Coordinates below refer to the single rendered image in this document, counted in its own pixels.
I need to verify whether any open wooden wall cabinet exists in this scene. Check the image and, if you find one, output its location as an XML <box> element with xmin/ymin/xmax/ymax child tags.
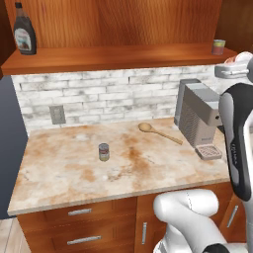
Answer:
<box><xmin>0</xmin><ymin>0</ymin><xmax>253</xmax><ymax>81</ymax></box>

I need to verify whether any silver drawer handle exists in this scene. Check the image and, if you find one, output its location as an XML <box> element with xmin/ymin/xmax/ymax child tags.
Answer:
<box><xmin>67</xmin><ymin>208</ymin><xmax>93</xmax><ymax>217</ymax></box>
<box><xmin>66</xmin><ymin>235</ymin><xmax>103</xmax><ymax>246</ymax></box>

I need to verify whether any wooden cupboard door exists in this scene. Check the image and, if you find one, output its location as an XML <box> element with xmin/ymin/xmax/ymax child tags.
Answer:
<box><xmin>133</xmin><ymin>193</ymin><xmax>168</xmax><ymax>253</ymax></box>
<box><xmin>218</xmin><ymin>192</ymin><xmax>248</xmax><ymax>245</ymax></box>

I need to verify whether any grey wall socket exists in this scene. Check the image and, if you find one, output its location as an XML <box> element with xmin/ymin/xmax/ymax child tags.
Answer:
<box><xmin>48</xmin><ymin>104</ymin><xmax>67</xmax><ymax>126</ymax></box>

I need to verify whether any wooden drawer front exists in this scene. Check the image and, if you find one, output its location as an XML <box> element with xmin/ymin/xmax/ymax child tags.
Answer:
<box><xmin>48</xmin><ymin>215</ymin><xmax>137</xmax><ymax>253</ymax></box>
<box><xmin>42</xmin><ymin>197</ymin><xmax>138</xmax><ymax>226</ymax></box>

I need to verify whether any green and red can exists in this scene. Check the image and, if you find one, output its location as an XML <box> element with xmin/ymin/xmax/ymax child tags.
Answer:
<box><xmin>211</xmin><ymin>39</ymin><xmax>227</xmax><ymax>56</ymax></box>

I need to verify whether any dark chocolate syrup bottle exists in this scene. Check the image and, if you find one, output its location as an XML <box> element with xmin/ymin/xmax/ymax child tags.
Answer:
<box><xmin>13</xmin><ymin>2</ymin><xmax>38</xmax><ymax>56</ymax></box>

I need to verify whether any wooden spoon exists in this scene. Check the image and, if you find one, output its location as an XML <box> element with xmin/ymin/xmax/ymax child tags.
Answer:
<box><xmin>137</xmin><ymin>122</ymin><xmax>184</xmax><ymax>146</ymax></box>

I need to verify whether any silver cupboard handle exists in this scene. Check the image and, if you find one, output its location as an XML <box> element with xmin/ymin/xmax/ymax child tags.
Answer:
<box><xmin>225</xmin><ymin>205</ymin><xmax>240</xmax><ymax>229</ymax></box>
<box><xmin>140</xmin><ymin>221</ymin><xmax>148</xmax><ymax>246</ymax></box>

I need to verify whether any red and white can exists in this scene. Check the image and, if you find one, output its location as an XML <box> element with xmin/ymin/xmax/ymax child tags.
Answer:
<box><xmin>98</xmin><ymin>142</ymin><xmax>111</xmax><ymax>163</ymax></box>

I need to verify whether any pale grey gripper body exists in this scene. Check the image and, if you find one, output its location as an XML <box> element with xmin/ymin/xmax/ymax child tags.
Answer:
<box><xmin>213</xmin><ymin>62</ymin><xmax>251</xmax><ymax>80</ymax></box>

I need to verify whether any dark grey tall panel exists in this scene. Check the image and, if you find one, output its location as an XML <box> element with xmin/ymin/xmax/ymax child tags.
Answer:
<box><xmin>0</xmin><ymin>74</ymin><xmax>30</xmax><ymax>220</ymax></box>

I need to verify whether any grey coffee machine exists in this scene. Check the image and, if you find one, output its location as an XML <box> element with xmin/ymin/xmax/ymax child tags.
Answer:
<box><xmin>173</xmin><ymin>78</ymin><xmax>224</xmax><ymax>162</ymax></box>

